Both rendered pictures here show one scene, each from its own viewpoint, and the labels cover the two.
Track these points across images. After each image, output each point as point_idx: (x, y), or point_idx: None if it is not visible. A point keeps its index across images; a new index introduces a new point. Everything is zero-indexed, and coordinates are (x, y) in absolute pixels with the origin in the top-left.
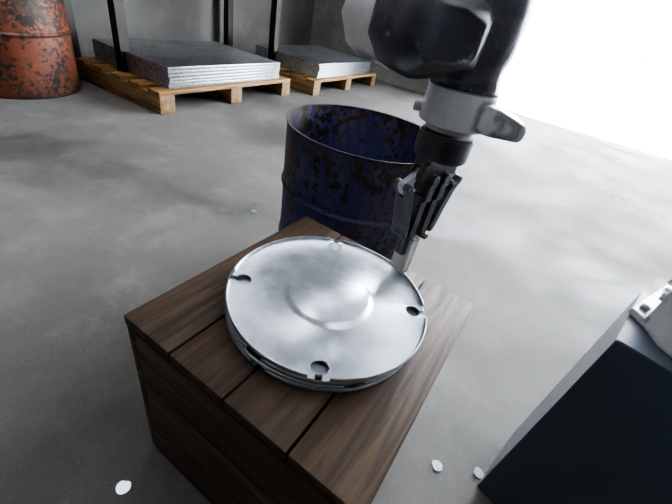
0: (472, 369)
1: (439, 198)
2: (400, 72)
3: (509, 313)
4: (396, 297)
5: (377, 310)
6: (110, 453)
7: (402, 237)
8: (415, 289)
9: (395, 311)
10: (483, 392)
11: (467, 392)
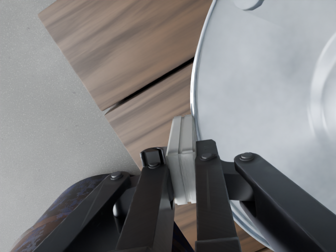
0: (10, 48)
1: (121, 251)
2: None
3: None
4: (259, 44)
5: (334, 17)
6: None
7: (256, 155)
8: (199, 52)
9: (293, 2)
10: (16, 13)
11: (39, 21)
